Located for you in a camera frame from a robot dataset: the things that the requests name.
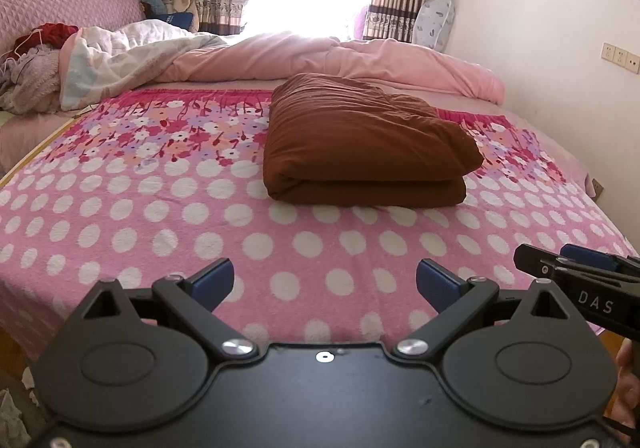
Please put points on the brown padded jacket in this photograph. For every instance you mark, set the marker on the brown padded jacket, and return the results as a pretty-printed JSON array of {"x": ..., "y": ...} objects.
[{"x": 360, "y": 138}]

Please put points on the pink polka dot blanket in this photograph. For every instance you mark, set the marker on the pink polka dot blanket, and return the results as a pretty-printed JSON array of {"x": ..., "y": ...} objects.
[{"x": 150, "y": 208}]

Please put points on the white quilt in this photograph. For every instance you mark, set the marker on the white quilt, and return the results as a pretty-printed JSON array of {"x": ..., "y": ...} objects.
[{"x": 130, "y": 58}]

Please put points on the red cloth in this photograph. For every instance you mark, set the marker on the red cloth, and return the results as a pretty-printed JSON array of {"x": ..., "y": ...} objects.
[{"x": 50, "y": 33}]

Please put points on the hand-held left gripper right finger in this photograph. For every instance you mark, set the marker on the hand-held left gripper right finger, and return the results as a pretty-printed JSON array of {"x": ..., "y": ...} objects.
[{"x": 435, "y": 283}]

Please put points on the pink quilted headboard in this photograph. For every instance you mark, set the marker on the pink quilted headboard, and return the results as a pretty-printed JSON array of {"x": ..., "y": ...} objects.
[{"x": 60, "y": 3}]

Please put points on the person's right hand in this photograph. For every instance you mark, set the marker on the person's right hand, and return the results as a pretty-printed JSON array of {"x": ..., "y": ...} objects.
[{"x": 622, "y": 393}]

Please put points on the lavender knitted garment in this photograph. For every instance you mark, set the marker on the lavender knitted garment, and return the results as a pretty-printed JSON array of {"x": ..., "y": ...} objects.
[{"x": 30, "y": 73}]

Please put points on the brown wall socket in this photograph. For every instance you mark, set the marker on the brown wall socket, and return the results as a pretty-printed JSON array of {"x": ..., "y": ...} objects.
[{"x": 597, "y": 188}]

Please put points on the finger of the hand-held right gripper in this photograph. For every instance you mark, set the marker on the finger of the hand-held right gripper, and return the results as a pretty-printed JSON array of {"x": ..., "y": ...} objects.
[
  {"x": 595, "y": 258},
  {"x": 540, "y": 263}
]

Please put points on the pink duvet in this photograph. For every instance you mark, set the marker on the pink duvet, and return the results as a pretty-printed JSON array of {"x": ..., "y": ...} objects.
[{"x": 300, "y": 58}]

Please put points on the blue box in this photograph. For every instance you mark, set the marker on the blue box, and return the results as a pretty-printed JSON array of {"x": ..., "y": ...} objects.
[{"x": 177, "y": 21}]

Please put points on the white wall socket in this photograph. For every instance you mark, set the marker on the white wall socket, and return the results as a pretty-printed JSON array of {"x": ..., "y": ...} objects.
[
  {"x": 620, "y": 57},
  {"x": 608, "y": 52},
  {"x": 633, "y": 63}
]

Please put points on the white crumpled bag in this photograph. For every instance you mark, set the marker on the white crumpled bag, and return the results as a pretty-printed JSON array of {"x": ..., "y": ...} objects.
[{"x": 7, "y": 413}]

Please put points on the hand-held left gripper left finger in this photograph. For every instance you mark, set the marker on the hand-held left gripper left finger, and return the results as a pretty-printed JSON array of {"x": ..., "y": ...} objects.
[{"x": 215, "y": 280}]

